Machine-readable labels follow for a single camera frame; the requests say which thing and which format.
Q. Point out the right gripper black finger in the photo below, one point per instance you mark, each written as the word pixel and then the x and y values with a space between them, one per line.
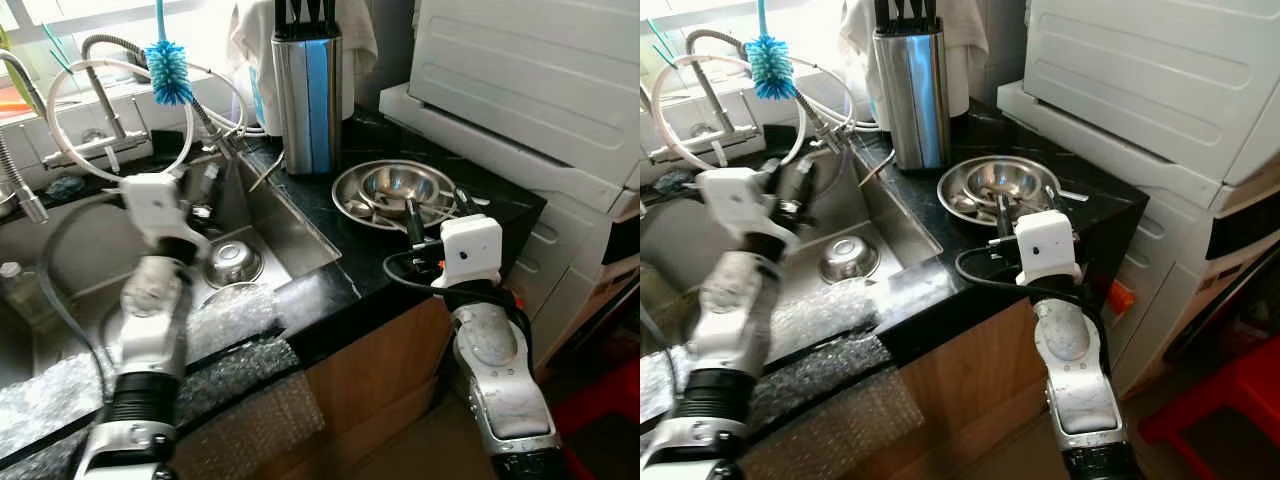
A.
pixel 414 220
pixel 1053 200
pixel 465 203
pixel 1005 216

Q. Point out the steel spoon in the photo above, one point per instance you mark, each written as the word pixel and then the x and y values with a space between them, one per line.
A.
pixel 962 205
pixel 358 209

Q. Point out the wide shallow steel dish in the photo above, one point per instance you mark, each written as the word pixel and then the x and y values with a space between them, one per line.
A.
pixel 345 195
pixel 952 190

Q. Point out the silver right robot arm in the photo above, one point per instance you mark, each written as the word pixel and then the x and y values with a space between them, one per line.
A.
pixel 1075 370
pixel 500 380

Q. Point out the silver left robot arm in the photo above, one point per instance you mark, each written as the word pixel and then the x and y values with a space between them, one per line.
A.
pixel 150 330
pixel 735 330

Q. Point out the thin metal utensil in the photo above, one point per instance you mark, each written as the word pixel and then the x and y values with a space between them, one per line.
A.
pixel 268 172
pixel 877 168

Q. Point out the small upturned steel bowl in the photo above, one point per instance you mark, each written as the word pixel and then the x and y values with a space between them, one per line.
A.
pixel 235 265
pixel 850 260

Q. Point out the steel sink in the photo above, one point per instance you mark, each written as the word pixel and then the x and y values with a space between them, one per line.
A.
pixel 885 220
pixel 280 225

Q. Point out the orange plastic object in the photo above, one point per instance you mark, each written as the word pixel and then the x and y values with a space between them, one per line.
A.
pixel 1120 298
pixel 515 300

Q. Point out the teal scouring pad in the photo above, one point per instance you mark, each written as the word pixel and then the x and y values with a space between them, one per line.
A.
pixel 677 182
pixel 65 188

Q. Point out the white washing machine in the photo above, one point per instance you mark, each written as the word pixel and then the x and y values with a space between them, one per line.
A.
pixel 575 260
pixel 1170 280

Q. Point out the steel faucet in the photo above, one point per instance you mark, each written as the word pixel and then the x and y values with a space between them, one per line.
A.
pixel 100 100
pixel 711 95

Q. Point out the steel knife block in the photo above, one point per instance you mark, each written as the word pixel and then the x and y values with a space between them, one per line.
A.
pixel 905 105
pixel 300 110

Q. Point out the clear bubble wrap sheet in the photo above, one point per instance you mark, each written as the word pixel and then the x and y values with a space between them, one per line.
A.
pixel 230 320
pixel 840 320

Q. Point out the wooden cabinet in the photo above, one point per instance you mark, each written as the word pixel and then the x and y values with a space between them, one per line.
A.
pixel 380 370
pixel 980 380

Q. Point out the blue bottle brush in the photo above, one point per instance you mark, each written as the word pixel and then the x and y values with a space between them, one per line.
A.
pixel 770 65
pixel 170 70

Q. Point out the white ribbed appliance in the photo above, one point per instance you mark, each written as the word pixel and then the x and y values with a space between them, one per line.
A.
pixel 1130 70
pixel 520 70

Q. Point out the white towel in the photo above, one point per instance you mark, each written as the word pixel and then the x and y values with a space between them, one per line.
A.
pixel 965 40
pixel 355 40

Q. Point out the thin teal hook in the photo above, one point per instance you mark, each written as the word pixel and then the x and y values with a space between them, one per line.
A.
pixel 660 42
pixel 52 44

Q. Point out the orange plastic item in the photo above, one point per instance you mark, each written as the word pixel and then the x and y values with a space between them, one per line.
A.
pixel 12 100

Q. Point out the red plastic stool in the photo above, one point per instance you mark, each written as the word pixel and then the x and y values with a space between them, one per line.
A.
pixel 600 400
pixel 1230 390

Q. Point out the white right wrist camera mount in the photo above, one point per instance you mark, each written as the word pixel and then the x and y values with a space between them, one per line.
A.
pixel 470 255
pixel 1045 250

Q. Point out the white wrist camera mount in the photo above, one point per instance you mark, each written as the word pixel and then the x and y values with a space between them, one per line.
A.
pixel 735 200
pixel 155 205
pixel 470 255
pixel 1045 250

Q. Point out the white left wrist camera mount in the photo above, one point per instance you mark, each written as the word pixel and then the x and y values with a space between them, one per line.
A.
pixel 155 205
pixel 735 200

